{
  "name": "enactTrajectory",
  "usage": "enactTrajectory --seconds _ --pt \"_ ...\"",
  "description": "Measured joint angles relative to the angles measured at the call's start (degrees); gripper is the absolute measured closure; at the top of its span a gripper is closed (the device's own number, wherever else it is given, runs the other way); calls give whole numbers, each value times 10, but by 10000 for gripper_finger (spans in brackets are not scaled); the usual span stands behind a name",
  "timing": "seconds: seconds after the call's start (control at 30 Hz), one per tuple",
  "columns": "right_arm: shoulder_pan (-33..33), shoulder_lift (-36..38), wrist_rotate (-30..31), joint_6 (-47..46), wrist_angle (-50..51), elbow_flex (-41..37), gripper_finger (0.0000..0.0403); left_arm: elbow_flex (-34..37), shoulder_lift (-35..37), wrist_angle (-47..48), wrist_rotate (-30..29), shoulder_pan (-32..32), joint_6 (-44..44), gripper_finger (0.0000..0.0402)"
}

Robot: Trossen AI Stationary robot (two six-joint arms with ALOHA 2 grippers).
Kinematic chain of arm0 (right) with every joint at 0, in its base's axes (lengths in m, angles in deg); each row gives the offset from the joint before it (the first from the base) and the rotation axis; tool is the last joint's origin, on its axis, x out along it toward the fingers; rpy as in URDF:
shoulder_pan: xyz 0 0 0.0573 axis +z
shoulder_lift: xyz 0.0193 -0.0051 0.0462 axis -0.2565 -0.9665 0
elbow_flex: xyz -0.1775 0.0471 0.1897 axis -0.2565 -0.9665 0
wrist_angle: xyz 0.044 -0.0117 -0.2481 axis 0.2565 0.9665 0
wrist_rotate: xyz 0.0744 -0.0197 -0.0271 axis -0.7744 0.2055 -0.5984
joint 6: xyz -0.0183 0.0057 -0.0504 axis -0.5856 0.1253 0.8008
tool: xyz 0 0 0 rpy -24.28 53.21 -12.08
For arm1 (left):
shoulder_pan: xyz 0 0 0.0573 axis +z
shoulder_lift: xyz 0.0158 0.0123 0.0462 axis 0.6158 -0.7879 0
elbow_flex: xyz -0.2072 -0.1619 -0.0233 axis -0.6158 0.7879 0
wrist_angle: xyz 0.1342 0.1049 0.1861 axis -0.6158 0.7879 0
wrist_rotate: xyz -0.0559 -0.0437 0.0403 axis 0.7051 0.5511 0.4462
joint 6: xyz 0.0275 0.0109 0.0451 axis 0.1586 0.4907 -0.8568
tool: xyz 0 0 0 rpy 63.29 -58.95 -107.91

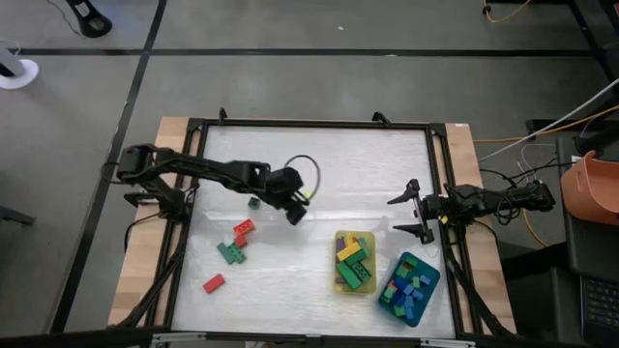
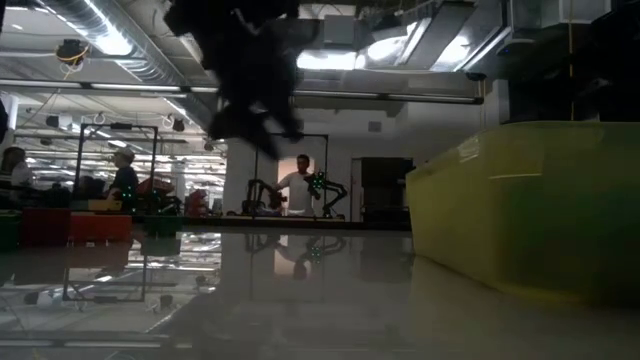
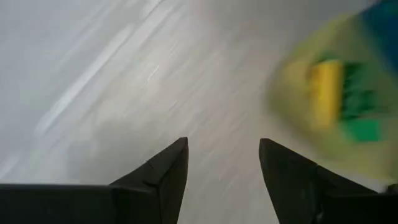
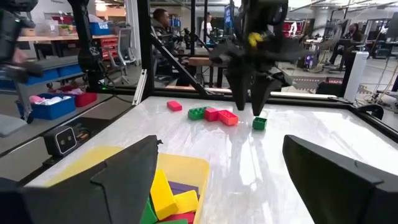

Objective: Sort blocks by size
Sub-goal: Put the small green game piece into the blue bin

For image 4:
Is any blue storage bin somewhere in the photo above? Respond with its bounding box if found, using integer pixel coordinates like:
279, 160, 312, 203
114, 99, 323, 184
29, 92, 77, 121
89, 21, 112, 37
24, 63, 85, 86

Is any purple lit computer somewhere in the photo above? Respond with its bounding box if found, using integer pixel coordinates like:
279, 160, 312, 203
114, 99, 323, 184
304, 52, 318, 70

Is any person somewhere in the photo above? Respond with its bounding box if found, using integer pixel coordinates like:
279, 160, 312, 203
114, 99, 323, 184
329, 22, 363, 65
151, 7, 187, 63
200, 12, 215, 44

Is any person's hand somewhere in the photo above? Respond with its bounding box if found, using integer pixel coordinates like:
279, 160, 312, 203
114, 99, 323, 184
12, 48, 29, 65

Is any wooden table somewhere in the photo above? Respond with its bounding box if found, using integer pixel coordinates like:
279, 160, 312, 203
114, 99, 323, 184
17, 34, 121, 43

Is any yellow plastic bin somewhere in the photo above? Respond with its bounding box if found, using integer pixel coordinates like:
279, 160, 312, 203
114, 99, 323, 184
43, 145, 211, 224

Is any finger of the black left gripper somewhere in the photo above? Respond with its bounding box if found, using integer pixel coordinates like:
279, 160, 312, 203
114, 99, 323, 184
250, 74, 282, 116
226, 70, 251, 111

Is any yellow rectangular block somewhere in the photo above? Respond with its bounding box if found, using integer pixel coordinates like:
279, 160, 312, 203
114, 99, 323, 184
173, 189, 200, 215

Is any purple long block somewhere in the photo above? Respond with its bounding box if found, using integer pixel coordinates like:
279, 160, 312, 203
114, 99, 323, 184
167, 180, 200, 197

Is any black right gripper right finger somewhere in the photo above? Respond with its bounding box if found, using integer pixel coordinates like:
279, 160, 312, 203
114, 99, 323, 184
282, 134, 398, 224

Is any red cube block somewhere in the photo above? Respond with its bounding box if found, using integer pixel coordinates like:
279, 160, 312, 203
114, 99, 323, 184
203, 107, 222, 123

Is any black table-level camera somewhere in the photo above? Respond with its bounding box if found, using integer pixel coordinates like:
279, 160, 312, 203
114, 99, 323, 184
43, 124, 78, 157

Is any black stand post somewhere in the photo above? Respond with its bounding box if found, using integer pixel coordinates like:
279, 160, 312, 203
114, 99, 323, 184
67, 0, 108, 93

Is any grey office chair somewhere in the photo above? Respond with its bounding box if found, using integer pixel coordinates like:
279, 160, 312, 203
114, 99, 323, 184
108, 27, 137, 85

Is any red long block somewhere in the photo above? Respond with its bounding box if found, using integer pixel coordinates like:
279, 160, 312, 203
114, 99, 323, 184
166, 100, 183, 113
160, 211, 196, 223

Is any silver aluminium bar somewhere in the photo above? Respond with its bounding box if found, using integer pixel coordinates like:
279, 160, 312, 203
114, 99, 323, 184
132, 68, 148, 106

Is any white tower device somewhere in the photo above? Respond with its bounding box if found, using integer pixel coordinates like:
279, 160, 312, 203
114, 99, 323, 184
343, 50, 370, 103

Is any red long lego brick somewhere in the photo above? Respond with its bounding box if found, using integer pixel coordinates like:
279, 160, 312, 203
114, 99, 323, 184
217, 110, 239, 127

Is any wooden bench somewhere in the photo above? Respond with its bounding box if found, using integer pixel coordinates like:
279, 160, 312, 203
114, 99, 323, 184
188, 56, 215, 67

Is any green long block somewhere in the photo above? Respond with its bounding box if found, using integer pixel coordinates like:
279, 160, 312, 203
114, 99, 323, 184
157, 218, 189, 224
139, 195, 159, 224

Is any green square lego brick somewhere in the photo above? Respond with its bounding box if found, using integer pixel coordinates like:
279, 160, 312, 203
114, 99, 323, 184
252, 116, 268, 131

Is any yellow long block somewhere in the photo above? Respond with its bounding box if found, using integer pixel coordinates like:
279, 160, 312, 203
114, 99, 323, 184
150, 169, 180, 221

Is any blue banner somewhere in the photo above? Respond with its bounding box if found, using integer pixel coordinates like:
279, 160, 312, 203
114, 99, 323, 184
223, 4, 236, 35

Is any yellow tape tag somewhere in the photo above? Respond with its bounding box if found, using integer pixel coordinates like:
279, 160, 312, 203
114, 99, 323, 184
248, 32, 264, 47

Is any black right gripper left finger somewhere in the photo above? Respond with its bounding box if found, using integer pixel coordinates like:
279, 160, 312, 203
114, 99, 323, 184
0, 134, 163, 224

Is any red storage bin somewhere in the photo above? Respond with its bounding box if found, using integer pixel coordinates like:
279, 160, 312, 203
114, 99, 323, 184
51, 85, 99, 108

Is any grey seat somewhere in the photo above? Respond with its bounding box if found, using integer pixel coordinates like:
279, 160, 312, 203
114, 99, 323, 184
0, 113, 29, 138

